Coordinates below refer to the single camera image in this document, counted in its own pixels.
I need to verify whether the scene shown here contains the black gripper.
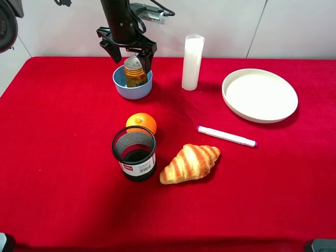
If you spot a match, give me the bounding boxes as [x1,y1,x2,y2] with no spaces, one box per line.
[97,1,157,74]

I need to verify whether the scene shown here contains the orange drink can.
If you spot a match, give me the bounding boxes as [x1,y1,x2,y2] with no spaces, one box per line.
[123,56,148,88]

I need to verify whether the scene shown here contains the blue bowl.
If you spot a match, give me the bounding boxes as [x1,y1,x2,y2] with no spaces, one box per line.
[112,66,153,100]

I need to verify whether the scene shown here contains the tall white milk cup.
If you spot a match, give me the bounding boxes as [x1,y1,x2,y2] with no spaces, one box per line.
[182,34,205,91]

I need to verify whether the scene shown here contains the orange fruit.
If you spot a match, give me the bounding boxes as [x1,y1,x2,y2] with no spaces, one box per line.
[125,112,157,134]

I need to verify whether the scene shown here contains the black mesh pen holder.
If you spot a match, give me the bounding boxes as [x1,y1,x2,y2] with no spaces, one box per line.
[111,125,157,182]

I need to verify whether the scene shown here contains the white marker pen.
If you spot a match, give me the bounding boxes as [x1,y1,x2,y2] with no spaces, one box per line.
[197,126,257,148]

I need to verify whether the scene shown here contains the croissant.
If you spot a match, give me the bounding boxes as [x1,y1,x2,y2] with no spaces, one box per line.
[160,143,221,184]

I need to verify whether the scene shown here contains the cream round plate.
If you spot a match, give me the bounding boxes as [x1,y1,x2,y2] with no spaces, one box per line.
[222,68,298,124]

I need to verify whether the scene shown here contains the red velvet tablecloth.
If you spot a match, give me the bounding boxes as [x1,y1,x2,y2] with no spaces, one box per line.
[1,57,335,251]

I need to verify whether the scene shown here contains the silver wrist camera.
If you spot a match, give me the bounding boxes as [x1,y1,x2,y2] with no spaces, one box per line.
[130,3,169,24]

